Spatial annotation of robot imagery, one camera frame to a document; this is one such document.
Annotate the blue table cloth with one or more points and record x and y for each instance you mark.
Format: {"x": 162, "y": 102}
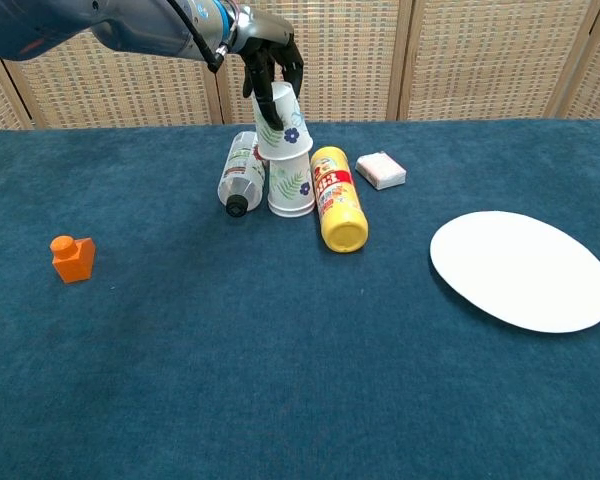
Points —
{"x": 260, "y": 350}

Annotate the orange toy block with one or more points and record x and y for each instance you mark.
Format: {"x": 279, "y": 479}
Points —
{"x": 75, "y": 267}

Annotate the clear bottle black cap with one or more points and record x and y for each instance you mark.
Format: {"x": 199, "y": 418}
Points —
{"x": 240, "y": 172}

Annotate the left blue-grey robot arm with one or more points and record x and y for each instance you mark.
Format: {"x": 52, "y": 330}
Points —
{"x": 105, "y": 25}

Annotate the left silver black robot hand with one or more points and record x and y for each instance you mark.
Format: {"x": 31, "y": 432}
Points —
{"x": 262, "y": 35}

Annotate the pink white tissue pack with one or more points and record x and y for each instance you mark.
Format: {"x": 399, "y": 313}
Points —
{"x": 381, "y": 171}

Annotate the white floral paper cup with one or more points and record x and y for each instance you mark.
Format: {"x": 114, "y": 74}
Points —
{"x": 290, "y": 214}
{"x": 290, "y": 182}
{"x": 292, "y": 136}

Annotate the white paper plate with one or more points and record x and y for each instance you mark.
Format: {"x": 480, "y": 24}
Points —
{"x": 520, "y": 270}

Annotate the yellow plastic bottle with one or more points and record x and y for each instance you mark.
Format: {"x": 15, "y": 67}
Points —
{"x": 337, "y": 200}

